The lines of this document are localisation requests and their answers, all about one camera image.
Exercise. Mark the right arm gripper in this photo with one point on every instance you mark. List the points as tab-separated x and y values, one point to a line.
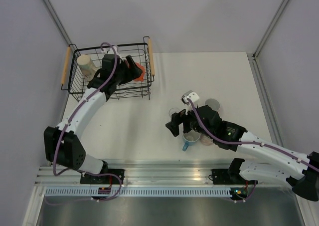
177	118

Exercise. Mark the blue mug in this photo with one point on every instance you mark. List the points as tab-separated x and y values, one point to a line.
190	139

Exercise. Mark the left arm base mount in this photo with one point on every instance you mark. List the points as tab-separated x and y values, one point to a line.
109	179

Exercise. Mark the cream patterned mug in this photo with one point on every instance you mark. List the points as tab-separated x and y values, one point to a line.
87	67

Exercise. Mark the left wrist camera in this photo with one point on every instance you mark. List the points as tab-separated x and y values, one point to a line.
112	50

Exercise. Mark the wooden rack handle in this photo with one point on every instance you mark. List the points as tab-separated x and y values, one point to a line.
65	65
152	66

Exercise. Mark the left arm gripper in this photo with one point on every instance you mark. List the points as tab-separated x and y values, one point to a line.
131	73

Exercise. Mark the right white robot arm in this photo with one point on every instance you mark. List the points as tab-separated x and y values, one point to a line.
298	171

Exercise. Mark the left wooden rack handle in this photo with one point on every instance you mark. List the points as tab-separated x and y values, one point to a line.
65	65

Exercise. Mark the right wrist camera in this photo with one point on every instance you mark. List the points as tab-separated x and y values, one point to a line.
190	95

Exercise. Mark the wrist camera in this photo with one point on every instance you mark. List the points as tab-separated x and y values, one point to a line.
190	95
112	50

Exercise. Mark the black wire dish rack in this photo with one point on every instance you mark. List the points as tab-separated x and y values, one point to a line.
77	84

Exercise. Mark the pink patterned ceramic mug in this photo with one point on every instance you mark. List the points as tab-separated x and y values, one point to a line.
206	140

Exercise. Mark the right wooden rack handle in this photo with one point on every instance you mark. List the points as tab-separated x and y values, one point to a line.
152	66

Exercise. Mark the orange mug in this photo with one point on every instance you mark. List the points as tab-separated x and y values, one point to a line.
138	72

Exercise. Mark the salmon pink mug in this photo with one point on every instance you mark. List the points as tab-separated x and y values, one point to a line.
213	104

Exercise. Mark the aluminium frame rail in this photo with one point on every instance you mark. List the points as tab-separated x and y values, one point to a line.
57	21

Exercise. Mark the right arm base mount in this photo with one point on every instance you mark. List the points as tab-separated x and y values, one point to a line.
224	174

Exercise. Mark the white slotted cable duct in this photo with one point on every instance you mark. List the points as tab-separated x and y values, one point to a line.
140	192

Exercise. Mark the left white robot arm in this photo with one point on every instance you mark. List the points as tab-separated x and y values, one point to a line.
62	143

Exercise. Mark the small clear glass cup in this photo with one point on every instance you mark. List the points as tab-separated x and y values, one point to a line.
173	111

